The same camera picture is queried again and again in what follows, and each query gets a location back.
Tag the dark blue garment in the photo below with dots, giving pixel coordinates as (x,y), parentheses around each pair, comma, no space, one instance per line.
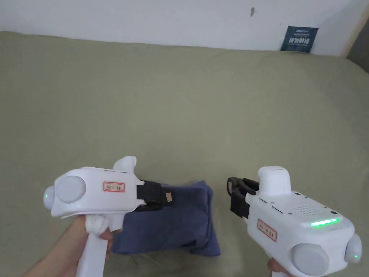
(173,225)

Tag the person's left hand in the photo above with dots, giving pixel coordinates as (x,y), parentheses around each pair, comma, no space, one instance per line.
(67,248)

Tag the bed with pale green sheet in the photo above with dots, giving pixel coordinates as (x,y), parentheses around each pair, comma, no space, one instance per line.
(173,101)

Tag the person's right hand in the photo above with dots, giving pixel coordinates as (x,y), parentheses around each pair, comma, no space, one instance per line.
(275,267)

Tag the person's left forearm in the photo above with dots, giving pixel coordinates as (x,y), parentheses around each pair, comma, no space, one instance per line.
(33,272)

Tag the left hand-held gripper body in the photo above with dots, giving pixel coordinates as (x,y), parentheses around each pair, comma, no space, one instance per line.
(95,199)

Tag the dark blue sign card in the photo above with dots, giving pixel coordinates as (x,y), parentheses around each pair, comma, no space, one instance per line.
(299,39)

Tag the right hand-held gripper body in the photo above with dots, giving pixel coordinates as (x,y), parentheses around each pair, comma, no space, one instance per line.
(299,225)

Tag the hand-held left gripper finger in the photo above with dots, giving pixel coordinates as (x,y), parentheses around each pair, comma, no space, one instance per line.
(151,207)
(168,197)

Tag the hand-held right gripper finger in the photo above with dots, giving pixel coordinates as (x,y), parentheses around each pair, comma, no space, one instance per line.
(250,186)
(235,187)

